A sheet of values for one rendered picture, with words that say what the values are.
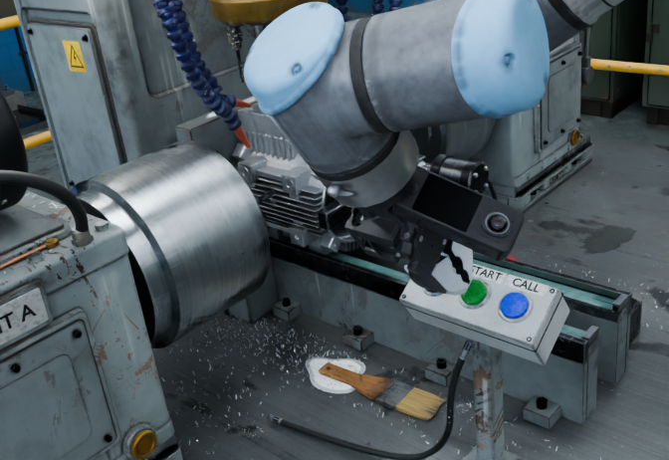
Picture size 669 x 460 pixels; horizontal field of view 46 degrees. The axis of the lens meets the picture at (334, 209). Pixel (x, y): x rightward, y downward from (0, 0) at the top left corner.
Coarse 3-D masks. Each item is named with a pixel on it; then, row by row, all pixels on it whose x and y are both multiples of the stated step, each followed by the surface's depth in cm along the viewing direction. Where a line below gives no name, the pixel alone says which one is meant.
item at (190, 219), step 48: (192, 144) 111; (96, 192) 101; (144, 192) 100; (192, 192) 103; (240, 192) 107; (144, 240) 98; (192, 240) 100; (240, 240) 105; (144, 288) 98; (192, 288) 101; (240, 288) 109
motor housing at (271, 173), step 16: (240, 160) 132; (272, 160) 128; (304, 160) 124; (272, 176) 124; (256, 192) 128; (304, 192) 122; (320, 192) 119; (272, 208) 126; (288, 208) 124; (304, 208) 121; (320, 208) 120; (272, 224) 129; (288, 224) 127; (352, 240) 127
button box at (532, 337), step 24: (408, 288) 90; (504, 288) 85; (528, 288) 83; (552, 288) 82; (432, 312) 87; (456, 312) 86; (480, 312) 84; (528, 312) 81; (552, 312) 81; (480, 336) 86; (504, 336) 82; (528, 336) 80; (552, 336) 83
